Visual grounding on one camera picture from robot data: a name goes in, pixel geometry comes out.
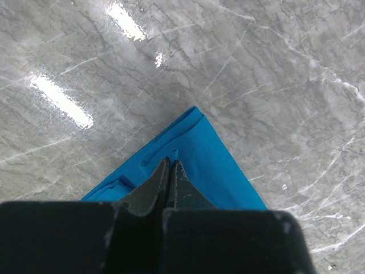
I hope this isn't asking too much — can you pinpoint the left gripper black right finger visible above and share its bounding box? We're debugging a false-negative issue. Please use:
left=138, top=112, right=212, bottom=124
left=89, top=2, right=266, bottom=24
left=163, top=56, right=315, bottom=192
left=162, top=161, right=315, bottom=273

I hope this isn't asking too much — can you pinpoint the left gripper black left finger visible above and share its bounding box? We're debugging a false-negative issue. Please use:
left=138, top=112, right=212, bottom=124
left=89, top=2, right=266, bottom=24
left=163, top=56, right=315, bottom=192
left=1, top=159, right=170, bottom=273

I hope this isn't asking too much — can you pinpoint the teal t shirt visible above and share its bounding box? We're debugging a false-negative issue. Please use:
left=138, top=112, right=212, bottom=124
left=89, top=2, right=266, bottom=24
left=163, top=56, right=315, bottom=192
left=82, top=106, right=267, bottom=210

